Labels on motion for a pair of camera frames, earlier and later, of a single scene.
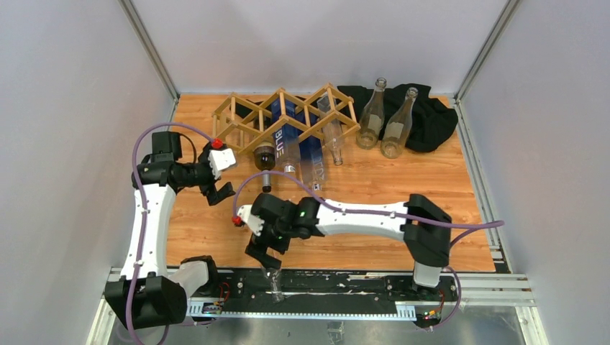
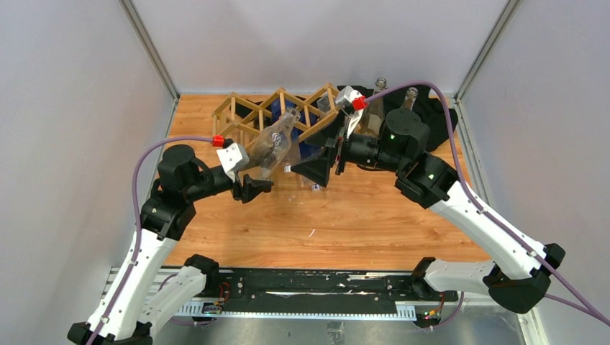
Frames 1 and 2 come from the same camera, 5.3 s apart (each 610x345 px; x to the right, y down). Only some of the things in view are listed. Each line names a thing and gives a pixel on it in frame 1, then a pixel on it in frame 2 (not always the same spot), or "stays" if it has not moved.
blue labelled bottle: (285, 137) -> (311, 117)
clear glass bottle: (371, 119) stays
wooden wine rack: (242, 121) stays
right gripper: (258, 249) -> (316, 169)
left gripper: (209, 190) -> (250, 188)
